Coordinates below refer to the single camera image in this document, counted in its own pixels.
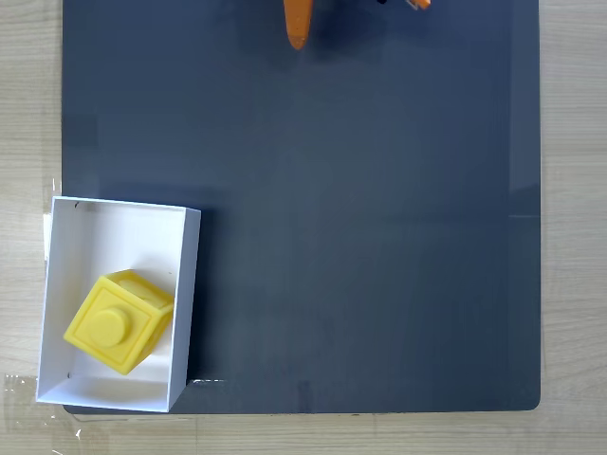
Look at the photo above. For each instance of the dark grey mat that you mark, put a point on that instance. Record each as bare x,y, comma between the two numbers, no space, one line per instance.
379,237

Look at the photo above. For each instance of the clear tape patch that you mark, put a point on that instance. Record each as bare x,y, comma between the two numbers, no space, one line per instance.
21,398

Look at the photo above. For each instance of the yellow toy block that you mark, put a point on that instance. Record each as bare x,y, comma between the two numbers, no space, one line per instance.
114,327

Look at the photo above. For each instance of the orange camera mount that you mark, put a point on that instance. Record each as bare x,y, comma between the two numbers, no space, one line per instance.
419,4

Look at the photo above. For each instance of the white cardboard box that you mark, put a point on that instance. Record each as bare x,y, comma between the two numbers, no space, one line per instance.
123,232

